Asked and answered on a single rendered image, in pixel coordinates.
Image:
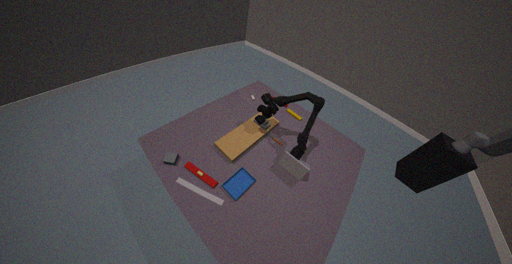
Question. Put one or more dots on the blue rectangular tray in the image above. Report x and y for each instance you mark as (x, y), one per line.
(238, 183)

